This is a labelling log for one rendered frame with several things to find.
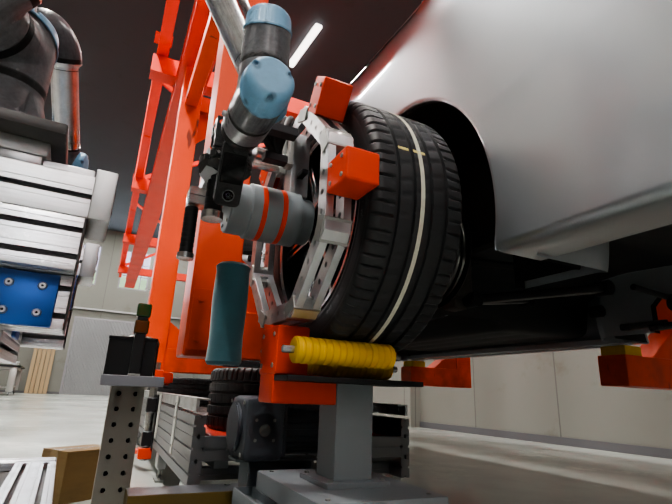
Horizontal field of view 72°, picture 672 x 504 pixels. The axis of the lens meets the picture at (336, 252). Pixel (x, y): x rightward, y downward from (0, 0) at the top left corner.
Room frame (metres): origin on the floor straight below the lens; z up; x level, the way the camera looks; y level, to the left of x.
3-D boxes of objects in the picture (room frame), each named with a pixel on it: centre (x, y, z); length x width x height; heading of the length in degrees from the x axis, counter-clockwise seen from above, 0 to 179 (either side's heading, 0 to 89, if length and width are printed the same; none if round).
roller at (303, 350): (1.07, -0.03, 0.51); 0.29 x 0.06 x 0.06; 115
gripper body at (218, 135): (0.75, 0.19, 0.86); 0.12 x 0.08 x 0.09; 26
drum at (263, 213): (1.10, 0.18, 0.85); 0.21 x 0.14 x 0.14; 115
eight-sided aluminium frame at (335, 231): (1.13, 0.11, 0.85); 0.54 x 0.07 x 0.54; 25
